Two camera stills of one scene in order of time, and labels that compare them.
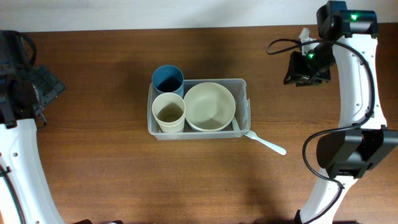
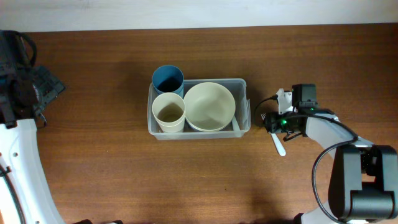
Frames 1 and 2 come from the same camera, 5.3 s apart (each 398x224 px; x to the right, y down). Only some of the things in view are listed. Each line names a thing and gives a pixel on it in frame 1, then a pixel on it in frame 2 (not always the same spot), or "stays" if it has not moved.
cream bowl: x=208 y=106 stays
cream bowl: x=208 y=123 stays
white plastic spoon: x=236 y=126 stays
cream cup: x=171 y=126 stays
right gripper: x=297 y=74 to x=272 y=124
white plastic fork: x=253 y=135 to x=276 y=140
